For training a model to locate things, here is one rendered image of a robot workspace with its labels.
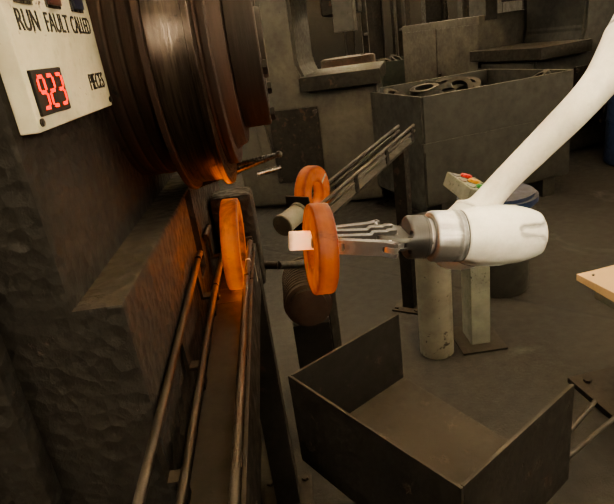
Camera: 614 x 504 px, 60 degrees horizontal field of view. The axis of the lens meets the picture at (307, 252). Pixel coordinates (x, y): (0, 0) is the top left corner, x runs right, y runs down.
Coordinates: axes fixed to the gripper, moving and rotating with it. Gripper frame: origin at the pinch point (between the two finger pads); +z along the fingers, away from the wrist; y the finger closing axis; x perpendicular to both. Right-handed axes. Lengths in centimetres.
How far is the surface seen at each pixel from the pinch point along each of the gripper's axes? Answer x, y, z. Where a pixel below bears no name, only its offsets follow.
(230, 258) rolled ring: -6.7, 9.7, 13.2
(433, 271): -39, 72, -53
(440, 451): -18.2, -30.8, -12.9
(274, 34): 35, 286, -19
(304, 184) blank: -5, 58, -7
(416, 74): 4, 440, -169
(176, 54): 28.7, -3.0, 19.5
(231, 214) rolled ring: 0.4, 13.9, 12.7
